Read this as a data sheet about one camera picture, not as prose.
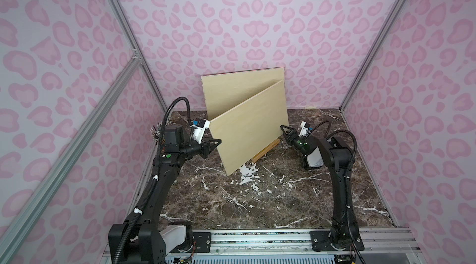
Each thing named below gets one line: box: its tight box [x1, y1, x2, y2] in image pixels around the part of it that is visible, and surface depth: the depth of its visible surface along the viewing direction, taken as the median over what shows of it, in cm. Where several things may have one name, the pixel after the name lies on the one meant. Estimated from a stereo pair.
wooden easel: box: [251, 138, 281, 163], surface depth 97 cm
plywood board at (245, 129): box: [208, 79, 289, 176], surface depth 82 cm
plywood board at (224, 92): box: [200, 66, 286, 121], surface depth 100 cm
